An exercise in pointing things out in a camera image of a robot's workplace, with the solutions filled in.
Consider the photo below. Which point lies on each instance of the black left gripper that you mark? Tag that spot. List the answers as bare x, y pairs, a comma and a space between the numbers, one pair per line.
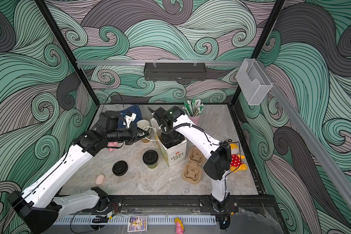
134, 130

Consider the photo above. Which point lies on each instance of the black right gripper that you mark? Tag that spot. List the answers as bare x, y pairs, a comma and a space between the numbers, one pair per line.
166, 140

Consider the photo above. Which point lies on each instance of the black coffee cup lid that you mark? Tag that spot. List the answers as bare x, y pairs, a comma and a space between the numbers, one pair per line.
120, 168
150, 157

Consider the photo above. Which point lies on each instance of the green white paper cup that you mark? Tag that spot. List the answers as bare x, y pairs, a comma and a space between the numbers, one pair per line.
152, 166

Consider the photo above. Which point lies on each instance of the white green paper takeout bag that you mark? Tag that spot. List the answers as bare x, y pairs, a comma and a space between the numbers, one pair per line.
172, 155

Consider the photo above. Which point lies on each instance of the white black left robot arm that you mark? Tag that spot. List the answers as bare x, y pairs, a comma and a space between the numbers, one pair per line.
39, 207

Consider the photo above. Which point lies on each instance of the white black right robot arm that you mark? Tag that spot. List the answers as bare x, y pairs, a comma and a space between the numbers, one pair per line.
217, 153

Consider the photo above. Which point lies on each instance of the stack of paper cups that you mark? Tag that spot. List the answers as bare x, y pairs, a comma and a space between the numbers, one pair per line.
145, 125

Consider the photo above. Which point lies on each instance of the navy blue napkin stack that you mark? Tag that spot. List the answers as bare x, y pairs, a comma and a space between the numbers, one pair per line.
134, 109

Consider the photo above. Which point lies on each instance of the green white wrapped straws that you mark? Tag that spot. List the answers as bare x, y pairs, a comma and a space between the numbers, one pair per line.
193, 108

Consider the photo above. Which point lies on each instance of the pink plush toy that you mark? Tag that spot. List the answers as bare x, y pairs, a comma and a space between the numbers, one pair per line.
113, 145

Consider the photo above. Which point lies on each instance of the pink metal straw bucket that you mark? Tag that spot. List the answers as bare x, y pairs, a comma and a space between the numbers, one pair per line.
195, 119

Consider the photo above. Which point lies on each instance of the pink oval soap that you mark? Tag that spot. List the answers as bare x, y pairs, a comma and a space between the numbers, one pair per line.
100, 180

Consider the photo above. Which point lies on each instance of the brown pulp cup carrier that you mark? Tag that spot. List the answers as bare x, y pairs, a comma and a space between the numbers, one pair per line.
193, 169

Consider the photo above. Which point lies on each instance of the yellow plush doll red dress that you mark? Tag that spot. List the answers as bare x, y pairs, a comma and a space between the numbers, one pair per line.
237, 157

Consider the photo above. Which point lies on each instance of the colourful picture card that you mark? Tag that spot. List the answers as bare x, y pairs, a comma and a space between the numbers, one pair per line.
137, 223

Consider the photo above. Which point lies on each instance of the pink yellow small toy figure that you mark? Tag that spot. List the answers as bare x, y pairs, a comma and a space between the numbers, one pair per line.
179, 226

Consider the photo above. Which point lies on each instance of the black wall shelf tray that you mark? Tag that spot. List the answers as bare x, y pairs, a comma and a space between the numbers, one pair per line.
175, 72

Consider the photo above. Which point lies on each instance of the clear acrylic wall holder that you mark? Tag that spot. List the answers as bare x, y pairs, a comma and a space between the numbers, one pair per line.
254, 81

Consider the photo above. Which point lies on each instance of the aluminium wall rail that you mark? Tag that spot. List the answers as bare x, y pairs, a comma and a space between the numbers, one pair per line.
105, 62

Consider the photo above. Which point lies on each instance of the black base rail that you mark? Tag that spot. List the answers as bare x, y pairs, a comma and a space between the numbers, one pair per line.
194, 203

